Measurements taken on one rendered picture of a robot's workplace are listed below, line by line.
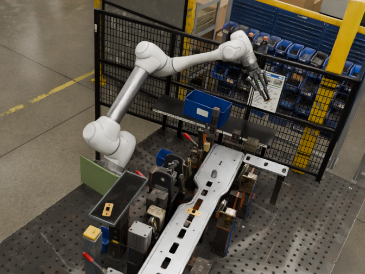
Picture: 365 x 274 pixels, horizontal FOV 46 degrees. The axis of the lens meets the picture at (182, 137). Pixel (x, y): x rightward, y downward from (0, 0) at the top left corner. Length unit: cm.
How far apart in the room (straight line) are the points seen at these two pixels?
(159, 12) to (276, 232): 258
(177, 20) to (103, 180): 213
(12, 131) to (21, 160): 49
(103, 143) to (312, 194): 151
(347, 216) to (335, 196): 19
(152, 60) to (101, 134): 55
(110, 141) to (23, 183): 153
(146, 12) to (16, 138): 183
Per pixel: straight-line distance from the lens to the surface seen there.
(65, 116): 484
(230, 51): 242
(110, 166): 278
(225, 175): 265
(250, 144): 286
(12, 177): 412
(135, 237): 213
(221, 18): 528
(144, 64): 270
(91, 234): 203
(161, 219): 223
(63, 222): 272
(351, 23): 279
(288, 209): 300
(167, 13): 442
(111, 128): 265
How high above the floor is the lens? 271
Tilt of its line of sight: 36 degrees down
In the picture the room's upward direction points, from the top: 8 degrees clockwise
